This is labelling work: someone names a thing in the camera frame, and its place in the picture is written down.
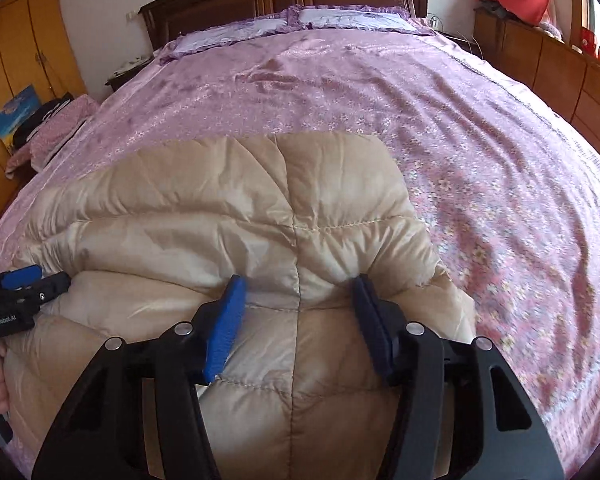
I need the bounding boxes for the dark bedside table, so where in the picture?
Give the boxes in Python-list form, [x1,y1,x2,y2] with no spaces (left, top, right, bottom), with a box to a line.
[105,54,154,92]

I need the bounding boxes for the beige quilted down jacket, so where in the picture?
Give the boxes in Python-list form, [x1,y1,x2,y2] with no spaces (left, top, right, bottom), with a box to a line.
[5,132,475,479]

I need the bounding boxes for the pink floral bedspread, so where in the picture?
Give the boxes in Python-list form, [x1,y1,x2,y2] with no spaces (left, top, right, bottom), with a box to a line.
[0,29,600,474]

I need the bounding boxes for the right purple ruffled pillow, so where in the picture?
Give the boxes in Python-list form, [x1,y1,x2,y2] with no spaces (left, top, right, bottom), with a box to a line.
[289,6,436,36]

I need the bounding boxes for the orange wooden wardrobe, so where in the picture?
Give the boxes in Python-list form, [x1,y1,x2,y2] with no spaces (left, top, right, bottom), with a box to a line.
[0,0,85,218]

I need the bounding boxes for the purple ruffled pillow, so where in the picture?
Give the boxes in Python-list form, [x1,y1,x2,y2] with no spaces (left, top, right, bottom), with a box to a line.
[289,6,436,36]
[158,16,294,64]

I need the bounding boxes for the black clothes on stool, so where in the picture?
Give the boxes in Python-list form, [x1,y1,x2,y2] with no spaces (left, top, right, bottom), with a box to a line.
[12,92,73,150]

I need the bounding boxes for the red items on windowsill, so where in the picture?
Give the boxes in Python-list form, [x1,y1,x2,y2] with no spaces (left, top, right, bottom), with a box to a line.
[580,27,600,61]

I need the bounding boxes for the blue painting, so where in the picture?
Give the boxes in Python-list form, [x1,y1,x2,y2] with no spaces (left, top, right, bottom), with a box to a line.
[0,84,42,154]

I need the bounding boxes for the pink cloth covered stool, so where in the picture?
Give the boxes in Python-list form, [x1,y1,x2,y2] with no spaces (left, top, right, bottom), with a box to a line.
[5,94,99,179]

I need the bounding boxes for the brown wooden side cabinet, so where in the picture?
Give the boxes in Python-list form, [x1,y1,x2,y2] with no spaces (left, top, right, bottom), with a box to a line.
[474,9,600,153]

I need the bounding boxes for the left purple ruffled pillow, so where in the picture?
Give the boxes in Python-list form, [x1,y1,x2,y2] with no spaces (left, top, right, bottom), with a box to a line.
[158,16,294,64]

